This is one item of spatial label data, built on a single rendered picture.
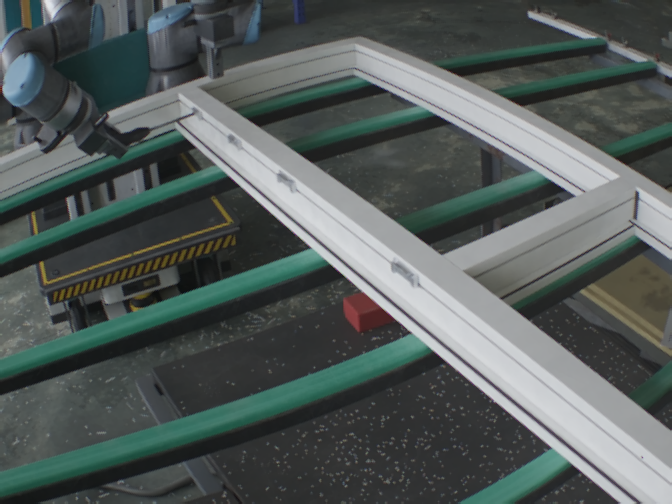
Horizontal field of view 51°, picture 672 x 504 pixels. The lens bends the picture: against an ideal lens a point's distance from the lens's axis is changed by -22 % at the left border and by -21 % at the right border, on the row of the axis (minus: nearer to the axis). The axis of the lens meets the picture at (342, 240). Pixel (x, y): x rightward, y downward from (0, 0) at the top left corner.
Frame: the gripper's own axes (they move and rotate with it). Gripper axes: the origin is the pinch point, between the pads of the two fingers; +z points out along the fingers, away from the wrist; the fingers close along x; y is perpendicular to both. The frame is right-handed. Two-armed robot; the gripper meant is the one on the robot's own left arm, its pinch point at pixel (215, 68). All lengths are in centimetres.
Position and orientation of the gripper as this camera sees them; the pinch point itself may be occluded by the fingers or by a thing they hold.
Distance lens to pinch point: 171.8
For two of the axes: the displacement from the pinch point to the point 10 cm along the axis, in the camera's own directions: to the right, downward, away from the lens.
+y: -8.6, 3.1, -4.1
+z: 0.7, 8.6, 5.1
